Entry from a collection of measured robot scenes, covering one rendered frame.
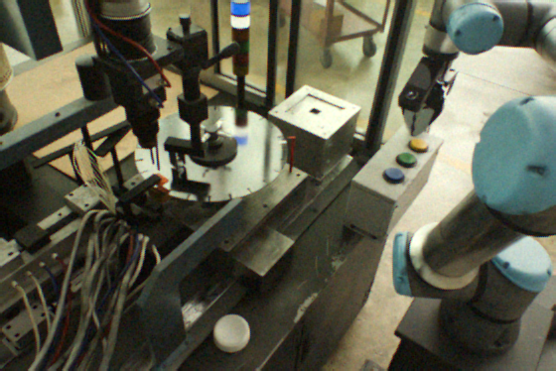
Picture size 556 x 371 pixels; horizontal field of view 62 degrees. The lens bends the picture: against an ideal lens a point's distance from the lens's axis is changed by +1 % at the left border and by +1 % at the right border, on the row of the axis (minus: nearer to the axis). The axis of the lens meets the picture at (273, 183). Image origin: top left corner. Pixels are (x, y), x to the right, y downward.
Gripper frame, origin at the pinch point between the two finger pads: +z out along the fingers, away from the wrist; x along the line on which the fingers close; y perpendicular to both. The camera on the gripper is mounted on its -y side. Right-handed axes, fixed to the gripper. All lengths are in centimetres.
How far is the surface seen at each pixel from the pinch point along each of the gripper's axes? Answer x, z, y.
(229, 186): 22.5, 2.3, -36.5
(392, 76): 11.7, -4.0, 12.4
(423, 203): 7, 100, 87
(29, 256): 46, 11, -68
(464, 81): 31, 103, 217
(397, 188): -3.0, 8.0, -10.0
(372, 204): 0.3, 12.2, -13.6
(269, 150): 23.2, 2.6, -22.0
